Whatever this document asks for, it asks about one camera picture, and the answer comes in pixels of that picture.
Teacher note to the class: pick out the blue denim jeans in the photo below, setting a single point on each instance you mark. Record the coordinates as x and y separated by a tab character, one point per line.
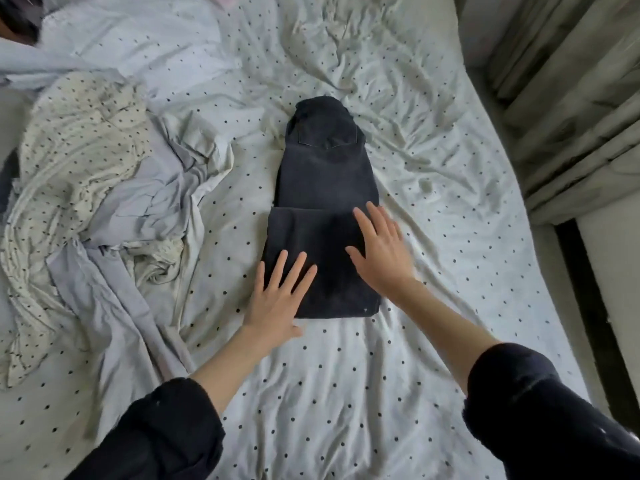
8	185

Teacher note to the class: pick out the cream polka dot pants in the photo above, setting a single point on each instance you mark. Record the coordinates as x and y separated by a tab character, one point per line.
60	175

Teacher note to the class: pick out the person's right hand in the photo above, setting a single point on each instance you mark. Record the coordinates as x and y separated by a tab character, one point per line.
385	255

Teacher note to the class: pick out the white dotted bed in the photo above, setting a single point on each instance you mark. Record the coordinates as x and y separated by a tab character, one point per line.
430	145

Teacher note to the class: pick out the person's left hand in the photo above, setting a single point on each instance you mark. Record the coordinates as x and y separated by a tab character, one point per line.
275	305

